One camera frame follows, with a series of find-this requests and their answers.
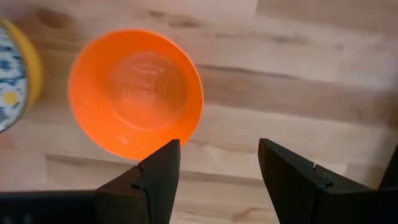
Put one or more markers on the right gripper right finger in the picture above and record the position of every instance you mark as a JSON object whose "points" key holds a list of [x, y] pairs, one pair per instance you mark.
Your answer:
{"points": [[298, 193]]}

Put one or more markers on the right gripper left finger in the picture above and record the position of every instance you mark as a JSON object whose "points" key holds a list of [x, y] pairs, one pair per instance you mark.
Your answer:
{"points": [[149, 193]]}

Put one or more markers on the orange plastic bowl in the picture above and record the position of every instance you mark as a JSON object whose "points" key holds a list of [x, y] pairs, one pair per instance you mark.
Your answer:
{"points": [[133, 93]]}

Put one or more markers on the yellow blue floral ceramic bowl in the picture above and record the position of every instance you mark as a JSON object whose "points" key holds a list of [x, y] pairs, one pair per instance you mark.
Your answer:
{"points": [[12, 77]]}

